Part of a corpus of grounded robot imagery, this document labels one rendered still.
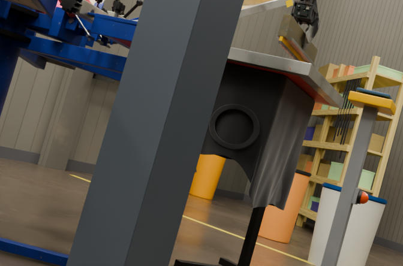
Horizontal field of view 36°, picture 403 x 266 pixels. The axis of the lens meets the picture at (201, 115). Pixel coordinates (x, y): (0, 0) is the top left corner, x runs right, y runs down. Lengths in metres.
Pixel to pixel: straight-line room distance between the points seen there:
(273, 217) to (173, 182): 4.57
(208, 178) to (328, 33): 3.55
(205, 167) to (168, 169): 7.25
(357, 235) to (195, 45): 3.84
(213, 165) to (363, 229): 3.95
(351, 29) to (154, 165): 9.34
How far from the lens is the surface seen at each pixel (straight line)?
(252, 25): 10.05
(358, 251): 5.24
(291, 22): 2.02
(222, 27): 1.60
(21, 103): 6.83
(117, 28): 2.13
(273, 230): 6.11
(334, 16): 10.88
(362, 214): 5.18
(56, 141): 7.04
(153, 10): 1.59
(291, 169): 2.31
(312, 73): 1.89
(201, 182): 8.79
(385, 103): 1.91
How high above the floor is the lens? 0.66
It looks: 3 degrees up
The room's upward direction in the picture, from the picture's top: 16 degrees clockwise
